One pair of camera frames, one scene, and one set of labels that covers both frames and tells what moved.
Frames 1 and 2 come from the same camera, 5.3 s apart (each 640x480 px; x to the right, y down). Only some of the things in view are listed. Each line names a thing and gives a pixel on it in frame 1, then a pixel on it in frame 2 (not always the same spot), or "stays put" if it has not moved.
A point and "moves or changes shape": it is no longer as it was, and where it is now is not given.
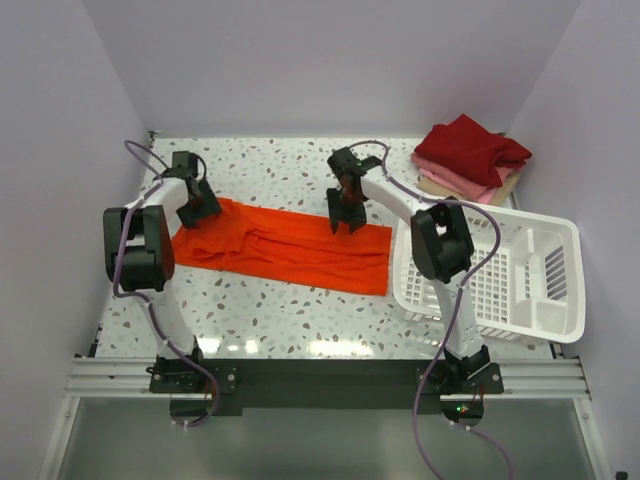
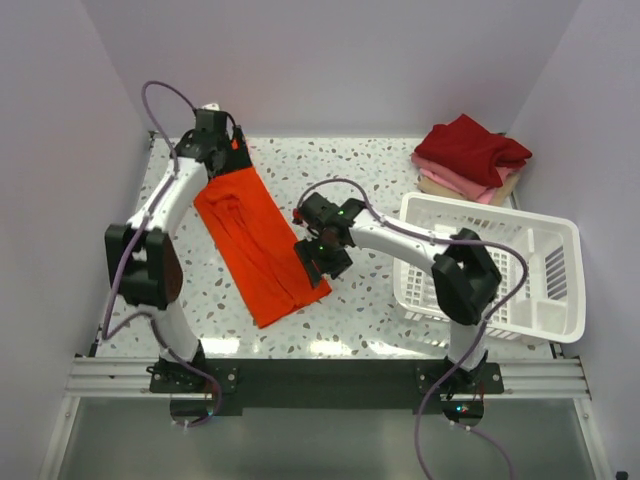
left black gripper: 198,207 → 232,157
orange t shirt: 288,247 moves or changes shape
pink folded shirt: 459,181 stays put
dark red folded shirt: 473,149 stays put
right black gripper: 347,211 → 314,263
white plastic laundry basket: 525,281 stays put
